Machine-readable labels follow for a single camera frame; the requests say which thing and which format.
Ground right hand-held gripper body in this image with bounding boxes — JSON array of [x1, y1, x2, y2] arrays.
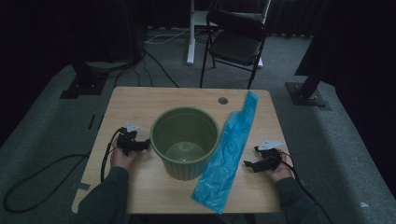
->
[[258, 138, 287, 172]]

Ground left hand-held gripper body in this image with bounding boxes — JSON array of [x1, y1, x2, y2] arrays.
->
[[116, 121, 140, 157]]

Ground blue plastic bag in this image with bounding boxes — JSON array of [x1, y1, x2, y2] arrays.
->
[[191, 90, 261, 216]]

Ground green ribbed plastic bin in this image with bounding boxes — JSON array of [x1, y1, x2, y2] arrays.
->
[[149, 105, 221, 182]]

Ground person's right hand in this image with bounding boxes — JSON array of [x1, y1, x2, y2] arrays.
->
[[263, 149, 295, 183]]

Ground person's left hand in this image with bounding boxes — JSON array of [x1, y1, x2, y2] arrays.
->
[[109, 137, 140, 172]]

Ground black stand with square base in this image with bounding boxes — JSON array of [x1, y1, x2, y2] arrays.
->
[[59, 59, 109, 100]]

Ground black folding chair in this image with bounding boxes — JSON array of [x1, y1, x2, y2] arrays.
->
[[199, 9, 269, 90]]

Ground dark curtain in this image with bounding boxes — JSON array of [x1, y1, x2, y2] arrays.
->
[[293, 0, 396, 200]]

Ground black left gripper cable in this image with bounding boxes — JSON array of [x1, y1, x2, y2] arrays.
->
[[100, 127, 125, 184]]

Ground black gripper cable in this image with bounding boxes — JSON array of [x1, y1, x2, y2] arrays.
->
[[100, 127, 125, 184], [279, 151, 333, 224]]

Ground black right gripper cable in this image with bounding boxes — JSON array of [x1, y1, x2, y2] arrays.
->
[[279, 151, 333, 224]]

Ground black stand with slanted post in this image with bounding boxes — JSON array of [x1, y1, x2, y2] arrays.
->
[[285, 73, 332, 112]]

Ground black thin floor cables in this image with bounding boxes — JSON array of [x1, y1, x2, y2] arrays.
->
[[113, 49, 180, 89]]

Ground black looped floor cable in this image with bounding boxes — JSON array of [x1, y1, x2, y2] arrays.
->
[[2, 152, 92, 215]]

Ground white floor cable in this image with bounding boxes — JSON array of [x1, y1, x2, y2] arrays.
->
[[144, 27, 191, 45]]

